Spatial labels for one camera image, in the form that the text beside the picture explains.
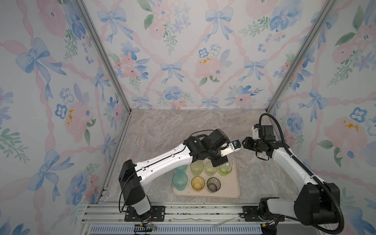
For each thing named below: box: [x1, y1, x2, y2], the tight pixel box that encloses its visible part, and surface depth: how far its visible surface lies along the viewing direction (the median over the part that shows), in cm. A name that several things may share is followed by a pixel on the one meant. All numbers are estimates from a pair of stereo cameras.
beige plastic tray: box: [173, 158, 241, 199], surface depth 82 cm
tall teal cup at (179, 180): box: [172, 171, 188, 191], surface depth 79 cm
